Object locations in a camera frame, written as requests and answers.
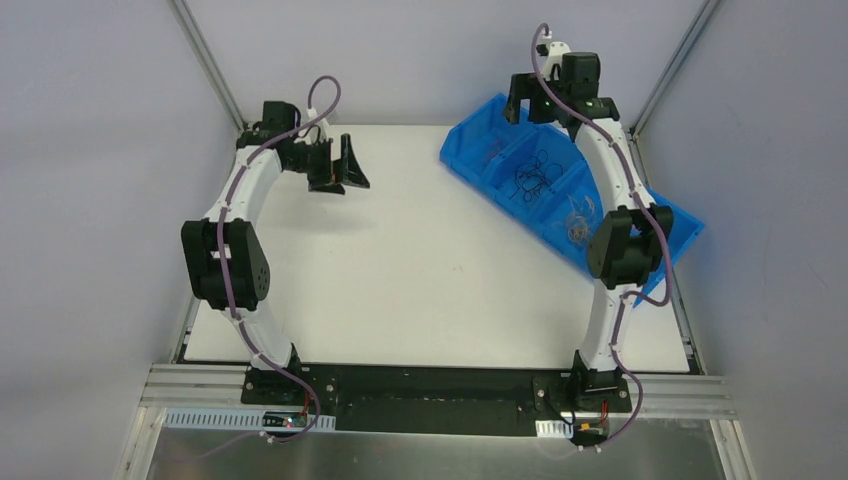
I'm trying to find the dark brown cable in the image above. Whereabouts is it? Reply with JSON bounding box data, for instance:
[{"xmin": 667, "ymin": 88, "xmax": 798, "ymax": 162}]
[{"xmin": 511, "ymin": 149, "xmax": 566, "ymax": 205}]

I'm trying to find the yellow cable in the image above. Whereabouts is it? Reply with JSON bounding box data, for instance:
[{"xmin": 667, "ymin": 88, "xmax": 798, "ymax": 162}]
[{"xmin": 556, "ymin": 194, "xmax": 598, "ymax": 248}]

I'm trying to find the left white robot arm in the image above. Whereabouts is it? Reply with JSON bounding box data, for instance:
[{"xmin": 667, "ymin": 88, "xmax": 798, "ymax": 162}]
[{"xmin": 180, "ymin": 101, "xmax": 370, "ymax": 405}]

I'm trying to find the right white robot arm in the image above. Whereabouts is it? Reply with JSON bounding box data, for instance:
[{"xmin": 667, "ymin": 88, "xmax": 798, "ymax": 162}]
[{"xmin": 503, "ymin": 41, "xmax": 674, "ymax": 410}]

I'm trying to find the blue compartment bin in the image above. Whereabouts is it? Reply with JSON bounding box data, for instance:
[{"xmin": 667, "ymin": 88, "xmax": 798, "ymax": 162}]
[{"xmin": 439, "ymin": 92, "xmax": 706, "ymax": 309}]

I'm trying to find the aluminium frame rail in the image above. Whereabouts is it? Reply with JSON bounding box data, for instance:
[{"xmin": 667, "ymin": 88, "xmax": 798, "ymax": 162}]
[{"xmin": 140, "ymin": 364, "xmax": 737, "ymax": 420}]

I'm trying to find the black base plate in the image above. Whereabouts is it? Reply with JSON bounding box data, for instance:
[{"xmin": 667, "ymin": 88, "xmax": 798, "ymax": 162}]
[{"xmin": 241, "ymin": 363, "xmax": 632, "ymax": 437}]

